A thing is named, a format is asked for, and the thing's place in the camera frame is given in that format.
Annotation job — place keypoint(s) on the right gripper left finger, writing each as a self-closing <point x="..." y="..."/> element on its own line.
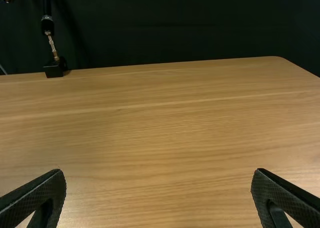
<point x="30" y="200"/>

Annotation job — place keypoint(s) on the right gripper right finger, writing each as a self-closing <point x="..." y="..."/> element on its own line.
<point x="265" y="195"/>

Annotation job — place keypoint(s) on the black clamp stand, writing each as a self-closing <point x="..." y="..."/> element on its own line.
<point x="53" y="70"/>

